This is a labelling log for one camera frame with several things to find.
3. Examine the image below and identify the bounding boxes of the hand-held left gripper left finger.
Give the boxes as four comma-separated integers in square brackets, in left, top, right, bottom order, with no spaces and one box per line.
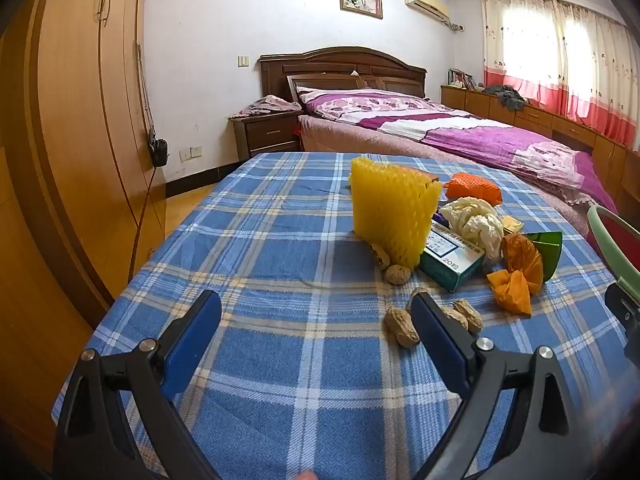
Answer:
[52,290,223,480]

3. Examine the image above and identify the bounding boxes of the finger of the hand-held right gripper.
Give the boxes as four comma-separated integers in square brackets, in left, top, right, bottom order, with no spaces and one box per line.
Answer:
[605,282,640,333]

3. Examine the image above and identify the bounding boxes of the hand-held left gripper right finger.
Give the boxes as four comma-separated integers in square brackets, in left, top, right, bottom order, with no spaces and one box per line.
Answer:
[410,291,608,480]

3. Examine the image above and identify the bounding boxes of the red bin with green rim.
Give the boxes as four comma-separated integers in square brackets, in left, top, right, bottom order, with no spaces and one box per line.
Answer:
[587,204,640,306]

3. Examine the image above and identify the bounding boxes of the round nut shell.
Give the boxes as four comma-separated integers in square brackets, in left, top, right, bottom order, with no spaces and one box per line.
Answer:
[384,264,412,286]

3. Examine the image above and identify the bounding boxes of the green and white carton box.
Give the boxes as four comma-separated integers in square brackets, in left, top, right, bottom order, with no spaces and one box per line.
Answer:
[419,223,486,293]

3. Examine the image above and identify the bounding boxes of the orange wrapper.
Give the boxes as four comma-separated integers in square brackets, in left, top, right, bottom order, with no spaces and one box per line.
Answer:
[486,269,533,317]
[501,234,545,293]

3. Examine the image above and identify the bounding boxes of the green plastic wrapper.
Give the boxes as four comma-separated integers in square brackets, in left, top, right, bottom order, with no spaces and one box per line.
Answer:
[520,231,563,281]

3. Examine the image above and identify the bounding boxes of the white tissue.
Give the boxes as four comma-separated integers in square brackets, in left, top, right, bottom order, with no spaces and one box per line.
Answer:
[439,197,505,263]

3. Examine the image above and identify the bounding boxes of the yellow foam fruit net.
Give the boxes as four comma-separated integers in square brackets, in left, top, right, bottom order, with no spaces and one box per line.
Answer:
[349,156,444,268]

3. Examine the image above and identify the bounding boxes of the orange foam fruit net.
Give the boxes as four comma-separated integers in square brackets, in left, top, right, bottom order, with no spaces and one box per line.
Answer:
[445,172,502,207]

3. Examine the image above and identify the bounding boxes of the blue plaid tablecloth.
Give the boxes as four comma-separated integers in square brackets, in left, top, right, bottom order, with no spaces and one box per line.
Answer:
[52,151,636,480]

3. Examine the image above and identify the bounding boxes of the black hanging device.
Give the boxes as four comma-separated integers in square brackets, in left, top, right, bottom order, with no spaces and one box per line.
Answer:
[149,127,170,168]

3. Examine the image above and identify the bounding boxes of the long wooden window cabinet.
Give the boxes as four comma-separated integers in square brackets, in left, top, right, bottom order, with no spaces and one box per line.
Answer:
[440,84,640,221]

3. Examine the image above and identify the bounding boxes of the purple floral quilt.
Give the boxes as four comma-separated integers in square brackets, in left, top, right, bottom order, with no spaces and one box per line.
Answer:
[295,85,618,213]

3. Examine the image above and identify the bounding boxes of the wooden nightstand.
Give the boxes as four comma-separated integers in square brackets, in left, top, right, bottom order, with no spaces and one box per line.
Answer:
[231,110,303,163]

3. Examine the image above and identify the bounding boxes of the wooden bed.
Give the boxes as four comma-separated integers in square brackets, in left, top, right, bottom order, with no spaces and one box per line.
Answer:
[257,46,618,216]

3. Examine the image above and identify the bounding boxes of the dark grey clothes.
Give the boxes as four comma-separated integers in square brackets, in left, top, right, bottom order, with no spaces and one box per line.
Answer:
[482,84,528,111]

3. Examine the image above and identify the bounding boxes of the pink floral cloth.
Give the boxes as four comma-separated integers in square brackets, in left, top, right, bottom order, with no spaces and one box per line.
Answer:
[227,94,303,121]

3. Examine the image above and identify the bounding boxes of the white and red curtain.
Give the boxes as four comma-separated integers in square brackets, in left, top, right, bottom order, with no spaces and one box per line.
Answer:
[480,0,640,147]

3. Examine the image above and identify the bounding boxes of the floral pillow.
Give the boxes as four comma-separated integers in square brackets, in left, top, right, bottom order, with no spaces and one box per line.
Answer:
[295,85,431,122]

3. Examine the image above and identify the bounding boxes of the wooden wardrobe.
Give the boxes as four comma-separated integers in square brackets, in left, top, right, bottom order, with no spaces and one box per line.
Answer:
[0,0,168,471]

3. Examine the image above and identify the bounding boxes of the wall air conditioner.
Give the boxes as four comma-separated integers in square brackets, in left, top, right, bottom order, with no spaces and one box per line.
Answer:
[404,0,451,23]

